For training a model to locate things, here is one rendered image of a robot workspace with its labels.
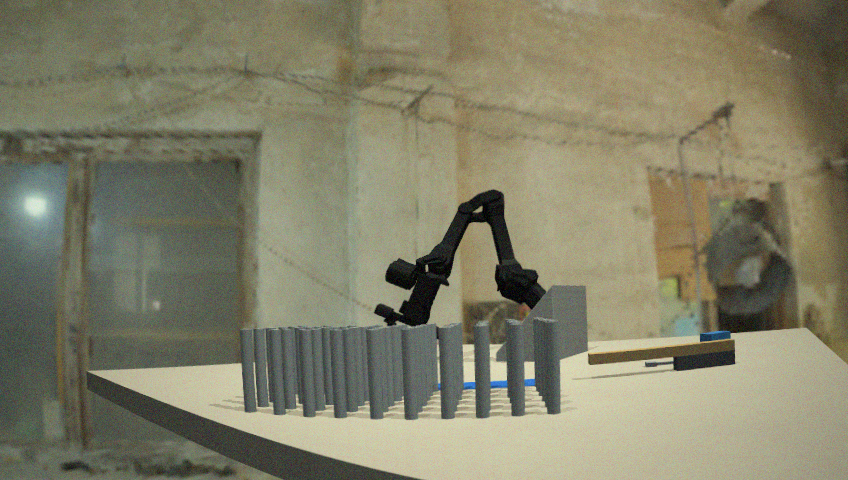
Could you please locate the blue flat strip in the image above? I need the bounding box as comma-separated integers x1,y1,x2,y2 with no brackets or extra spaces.
438,379,535,391

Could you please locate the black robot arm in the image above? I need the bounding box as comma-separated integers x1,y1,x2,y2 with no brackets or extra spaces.
385,190,547,310

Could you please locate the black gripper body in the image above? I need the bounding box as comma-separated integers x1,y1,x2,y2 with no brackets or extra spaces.
374,293,434,327

